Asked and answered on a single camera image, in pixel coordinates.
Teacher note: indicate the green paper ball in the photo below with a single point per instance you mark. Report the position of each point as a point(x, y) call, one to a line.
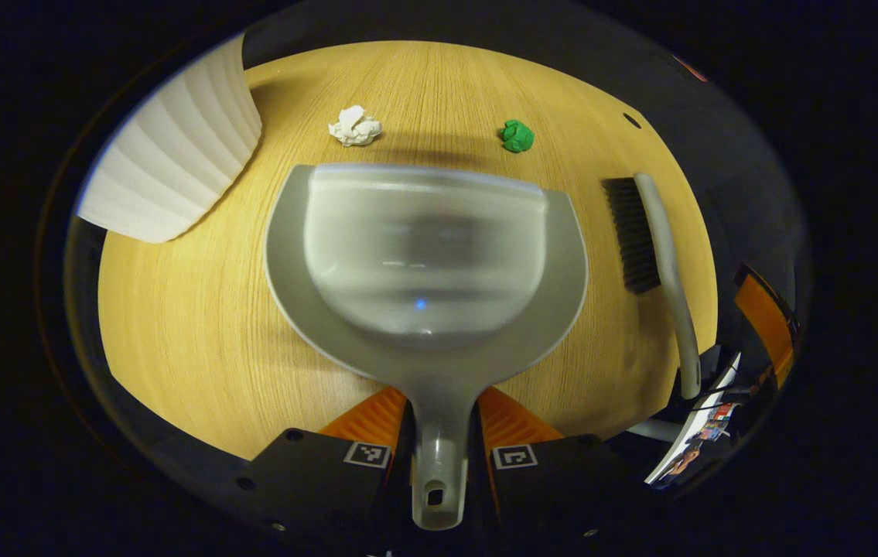
point(517, 136)

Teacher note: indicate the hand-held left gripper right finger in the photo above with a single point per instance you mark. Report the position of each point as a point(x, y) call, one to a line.
point(555, 495)

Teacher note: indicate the small grey broom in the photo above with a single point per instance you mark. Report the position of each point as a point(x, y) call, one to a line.
point(667, 255)

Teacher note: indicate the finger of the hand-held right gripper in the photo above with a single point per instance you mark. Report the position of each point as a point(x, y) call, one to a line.
point(767, 325)

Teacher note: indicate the white paper ball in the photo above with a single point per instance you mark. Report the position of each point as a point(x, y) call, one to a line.
point(355, 128)

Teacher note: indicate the grey dustpan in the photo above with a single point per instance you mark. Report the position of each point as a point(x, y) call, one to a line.
point(423, 255)

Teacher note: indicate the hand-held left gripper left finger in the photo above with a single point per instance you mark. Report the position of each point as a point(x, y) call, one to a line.
point(315, 480)

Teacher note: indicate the white ribbed garbage bin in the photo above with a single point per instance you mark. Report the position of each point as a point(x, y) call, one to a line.
point(175, 162)

